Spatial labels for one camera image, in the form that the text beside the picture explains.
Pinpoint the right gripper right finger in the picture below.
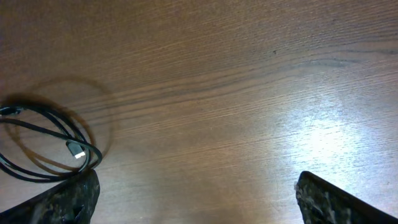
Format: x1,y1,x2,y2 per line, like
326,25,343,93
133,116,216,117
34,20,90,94
295,171,397,224

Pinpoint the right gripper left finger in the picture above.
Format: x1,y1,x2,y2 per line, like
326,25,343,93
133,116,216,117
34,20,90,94
1,169,100,224

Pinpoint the black cable with silver plug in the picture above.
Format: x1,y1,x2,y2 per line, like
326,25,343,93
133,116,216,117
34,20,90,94
0,104,103,183

